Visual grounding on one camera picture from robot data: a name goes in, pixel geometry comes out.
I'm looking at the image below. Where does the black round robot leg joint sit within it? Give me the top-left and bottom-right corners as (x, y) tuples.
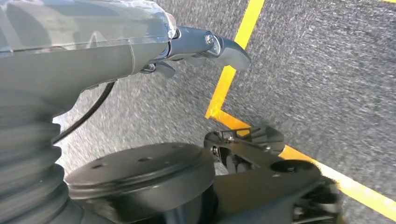
(65, 142), (217, 224)

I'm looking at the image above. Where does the yellow floor tape square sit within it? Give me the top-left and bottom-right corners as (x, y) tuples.
(204, 0), (396, 222)

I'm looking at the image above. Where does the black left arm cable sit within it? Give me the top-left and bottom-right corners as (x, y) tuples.
(52, 81), (117, 145)

